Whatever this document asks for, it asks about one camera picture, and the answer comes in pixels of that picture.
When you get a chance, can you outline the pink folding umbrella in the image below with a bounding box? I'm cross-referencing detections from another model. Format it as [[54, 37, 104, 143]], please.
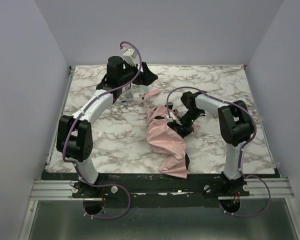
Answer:
[[143, 89, 190, 179]]

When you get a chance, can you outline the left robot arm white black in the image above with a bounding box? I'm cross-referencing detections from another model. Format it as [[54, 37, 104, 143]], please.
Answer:
[[56, 56, 158, 186]]

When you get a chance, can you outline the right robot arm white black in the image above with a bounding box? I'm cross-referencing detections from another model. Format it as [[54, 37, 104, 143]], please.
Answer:
[[168, 91, 257, 188]]

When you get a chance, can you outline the clear plastic organizer box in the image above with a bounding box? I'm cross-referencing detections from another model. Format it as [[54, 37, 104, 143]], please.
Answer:
[[118, 84, 150, 104]]

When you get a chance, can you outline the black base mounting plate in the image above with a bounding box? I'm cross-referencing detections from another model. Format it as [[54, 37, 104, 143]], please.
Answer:
[[41, 171, 256, 210]]

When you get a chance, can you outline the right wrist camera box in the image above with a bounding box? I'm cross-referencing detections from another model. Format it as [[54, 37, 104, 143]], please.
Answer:
[[164, 112, 181, 125]]

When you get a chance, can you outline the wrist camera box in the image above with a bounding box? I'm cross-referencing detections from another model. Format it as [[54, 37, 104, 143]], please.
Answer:
[[164, 112, 181, 125], [122, 48, 138, 66]]

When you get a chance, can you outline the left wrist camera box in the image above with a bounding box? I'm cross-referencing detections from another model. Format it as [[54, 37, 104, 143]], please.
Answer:
[[122, 48, 138, 66]]

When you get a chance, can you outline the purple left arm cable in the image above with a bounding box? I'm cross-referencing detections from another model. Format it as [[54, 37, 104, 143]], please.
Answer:
[[62, 41, 143, 221]]

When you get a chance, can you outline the aluminium frame rail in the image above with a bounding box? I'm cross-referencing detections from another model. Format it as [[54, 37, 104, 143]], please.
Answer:
[[17, 178, 73, 240]]

